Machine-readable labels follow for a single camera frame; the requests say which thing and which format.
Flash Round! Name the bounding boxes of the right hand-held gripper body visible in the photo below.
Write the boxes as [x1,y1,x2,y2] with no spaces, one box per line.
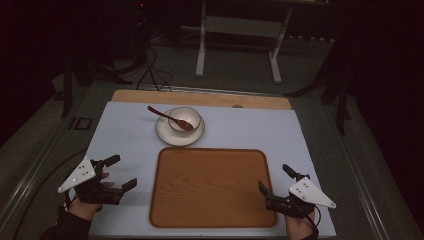
[265,173,338,220]

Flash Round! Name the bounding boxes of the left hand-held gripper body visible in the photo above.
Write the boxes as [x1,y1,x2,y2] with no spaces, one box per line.
[57,156,124,206]

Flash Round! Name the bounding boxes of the person's left hand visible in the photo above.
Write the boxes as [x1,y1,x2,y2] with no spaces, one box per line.
[68,171,116,222]

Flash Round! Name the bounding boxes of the person's right hand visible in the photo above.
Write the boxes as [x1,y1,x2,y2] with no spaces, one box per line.
[284,213,317,240]

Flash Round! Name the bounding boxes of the brown wooden tray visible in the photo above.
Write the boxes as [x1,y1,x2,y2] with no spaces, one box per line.
[148,147,279,230]

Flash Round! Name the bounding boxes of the white table mat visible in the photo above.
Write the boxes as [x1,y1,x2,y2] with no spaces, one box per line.
[87,101,338,239]

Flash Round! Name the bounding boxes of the white saucer plate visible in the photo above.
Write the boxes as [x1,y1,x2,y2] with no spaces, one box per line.
[155,108,206,148]

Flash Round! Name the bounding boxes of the brown wooden spoon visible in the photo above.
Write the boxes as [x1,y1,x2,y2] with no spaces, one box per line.
[146,105,195,132]

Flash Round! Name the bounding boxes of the black stand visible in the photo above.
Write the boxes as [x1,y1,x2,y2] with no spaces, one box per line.
[284,39,354,136]
[53,39,134,118]

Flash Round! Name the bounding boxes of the white bowl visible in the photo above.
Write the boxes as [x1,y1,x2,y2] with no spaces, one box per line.
[167,106,203,134]

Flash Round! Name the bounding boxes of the wooden table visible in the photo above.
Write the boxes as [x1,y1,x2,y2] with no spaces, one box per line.
[110,88,293,111]

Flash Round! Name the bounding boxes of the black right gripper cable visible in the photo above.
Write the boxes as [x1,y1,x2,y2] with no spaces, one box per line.
[308,203,322,240]

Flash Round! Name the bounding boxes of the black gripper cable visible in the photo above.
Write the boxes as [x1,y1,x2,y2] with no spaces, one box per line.
[308,203,322,240]
[63,191,74,212]

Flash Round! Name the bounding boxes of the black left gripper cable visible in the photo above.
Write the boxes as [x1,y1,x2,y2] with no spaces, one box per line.
[63,191,74,212]

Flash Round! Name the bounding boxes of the black rectangular floor bracket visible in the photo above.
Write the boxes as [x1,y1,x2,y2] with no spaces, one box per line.
[69,116,93,132]

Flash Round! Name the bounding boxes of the black floor cables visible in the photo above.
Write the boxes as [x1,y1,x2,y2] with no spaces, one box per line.
[135,44,174,93]

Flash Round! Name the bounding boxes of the white metal stand frame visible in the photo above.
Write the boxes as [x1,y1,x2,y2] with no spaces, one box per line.
[194,0,295,85]

